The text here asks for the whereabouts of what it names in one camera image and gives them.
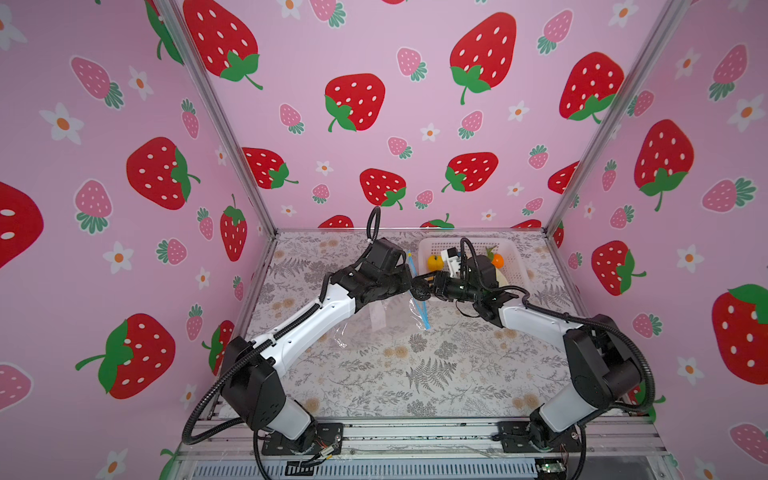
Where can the white plastic basket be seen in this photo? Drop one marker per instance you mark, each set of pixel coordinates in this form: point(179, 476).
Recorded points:
point(514, 268)

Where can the left aluminium frame post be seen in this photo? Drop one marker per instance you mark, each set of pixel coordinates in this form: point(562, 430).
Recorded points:
point(180, 35)

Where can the green leaf toy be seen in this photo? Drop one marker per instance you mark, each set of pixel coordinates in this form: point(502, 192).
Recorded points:
point(491, 252)

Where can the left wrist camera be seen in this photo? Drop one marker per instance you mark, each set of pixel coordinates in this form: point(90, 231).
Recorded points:
point(384, 257)

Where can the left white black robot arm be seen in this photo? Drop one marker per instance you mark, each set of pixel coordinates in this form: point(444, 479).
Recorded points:
point(252, 381)

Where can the clear zip top bag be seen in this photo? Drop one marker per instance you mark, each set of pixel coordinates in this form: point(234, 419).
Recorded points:
point(398, 316)

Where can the right aluminium frame post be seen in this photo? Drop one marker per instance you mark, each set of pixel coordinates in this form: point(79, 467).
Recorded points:
point(660, 34)

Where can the aluminium frame post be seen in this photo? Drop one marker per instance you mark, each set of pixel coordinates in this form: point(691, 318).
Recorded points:
point(180, 35)
point(660, 34)

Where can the black round toy food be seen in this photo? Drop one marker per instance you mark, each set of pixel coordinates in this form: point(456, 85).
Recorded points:
point(421, 293)

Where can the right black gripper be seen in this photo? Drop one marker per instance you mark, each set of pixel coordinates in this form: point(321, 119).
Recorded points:
point(441, 281)

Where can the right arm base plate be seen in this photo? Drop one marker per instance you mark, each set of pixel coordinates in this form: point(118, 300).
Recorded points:
point(527, 437)

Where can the orange tangerine toy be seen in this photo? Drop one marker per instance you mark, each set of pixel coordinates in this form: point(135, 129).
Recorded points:
point(497, 261)

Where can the white daikon toy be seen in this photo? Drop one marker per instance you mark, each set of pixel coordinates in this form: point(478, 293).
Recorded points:
point(501, 278)

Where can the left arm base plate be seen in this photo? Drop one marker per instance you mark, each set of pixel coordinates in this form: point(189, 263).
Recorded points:
point(324, 438)

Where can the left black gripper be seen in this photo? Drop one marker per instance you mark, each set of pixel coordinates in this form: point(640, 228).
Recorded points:
point(405, 282)

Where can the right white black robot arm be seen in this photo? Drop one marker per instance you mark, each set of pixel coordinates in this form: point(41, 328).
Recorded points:
point(606, 368)

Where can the yellow orange toy fruit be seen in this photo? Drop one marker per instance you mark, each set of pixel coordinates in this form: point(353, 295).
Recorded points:
point(434, 263)

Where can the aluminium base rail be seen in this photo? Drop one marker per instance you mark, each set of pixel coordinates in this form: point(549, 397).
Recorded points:
point(437, 448)

